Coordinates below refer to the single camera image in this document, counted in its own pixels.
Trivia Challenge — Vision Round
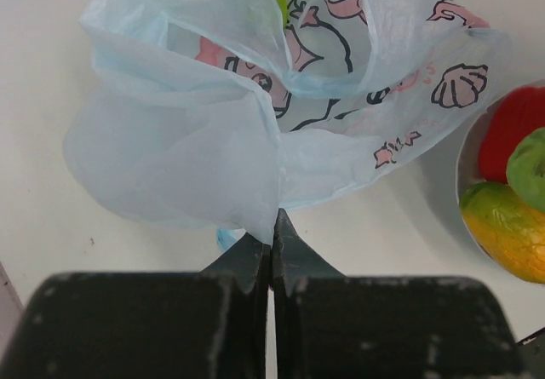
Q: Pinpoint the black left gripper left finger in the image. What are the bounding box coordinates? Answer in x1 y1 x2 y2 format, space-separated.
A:
1 235 271 378

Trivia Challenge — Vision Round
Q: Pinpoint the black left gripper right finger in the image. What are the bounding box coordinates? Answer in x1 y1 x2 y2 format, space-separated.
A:
271 210 528 378

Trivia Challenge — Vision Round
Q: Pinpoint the yellow green fake mango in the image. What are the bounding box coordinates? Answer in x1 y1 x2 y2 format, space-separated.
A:
459 181 544 284

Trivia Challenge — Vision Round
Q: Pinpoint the white paper plate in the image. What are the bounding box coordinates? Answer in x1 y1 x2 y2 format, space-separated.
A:
454 93 545 286

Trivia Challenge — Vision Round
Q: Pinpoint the light blue plastic bag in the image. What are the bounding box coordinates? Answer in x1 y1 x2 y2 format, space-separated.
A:
63 0 509 244

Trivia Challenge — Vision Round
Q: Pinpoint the green fake custard apple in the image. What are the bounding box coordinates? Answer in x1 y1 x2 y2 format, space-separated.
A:
506 127 545 213

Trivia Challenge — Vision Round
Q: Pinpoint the red fake bell pepper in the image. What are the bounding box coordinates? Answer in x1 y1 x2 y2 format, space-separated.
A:
479 86 544 183

